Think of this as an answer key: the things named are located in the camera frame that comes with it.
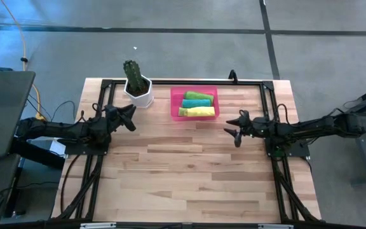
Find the yellow power plug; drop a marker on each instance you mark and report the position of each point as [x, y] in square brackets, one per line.
[40, 117]

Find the green cactus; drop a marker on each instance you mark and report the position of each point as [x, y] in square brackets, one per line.
[132, 74]

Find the black aluminium table frame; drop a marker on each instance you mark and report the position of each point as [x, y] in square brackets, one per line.
[186, 82]

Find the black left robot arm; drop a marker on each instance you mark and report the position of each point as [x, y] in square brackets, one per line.
[56, 128]

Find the teal microfiber towel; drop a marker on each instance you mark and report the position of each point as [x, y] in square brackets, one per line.
[195, 103]

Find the white paper sheet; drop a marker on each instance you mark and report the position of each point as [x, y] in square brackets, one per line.
[57, 149]

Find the dark grey desk top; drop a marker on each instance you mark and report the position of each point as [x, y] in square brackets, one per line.
[5, 111]

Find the black clamp hook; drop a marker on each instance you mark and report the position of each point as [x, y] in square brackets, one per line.
[233, 76]

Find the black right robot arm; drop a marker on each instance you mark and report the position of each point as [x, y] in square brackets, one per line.
[313, 125]

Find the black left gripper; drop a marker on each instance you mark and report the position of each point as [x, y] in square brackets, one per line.
[105, 122]

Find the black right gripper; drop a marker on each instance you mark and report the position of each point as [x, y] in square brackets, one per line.
[253, 127]

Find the yellow microfiber towel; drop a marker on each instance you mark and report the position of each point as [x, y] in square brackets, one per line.
[202, 111]

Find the pink plastic basket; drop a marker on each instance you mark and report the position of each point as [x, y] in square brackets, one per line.
[176, 95]

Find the lime green microfiber towel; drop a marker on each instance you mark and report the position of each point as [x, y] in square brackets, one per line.
[181, 112]

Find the silver metal bracket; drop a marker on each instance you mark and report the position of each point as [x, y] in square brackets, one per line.
[275, 226]
[97, 226]

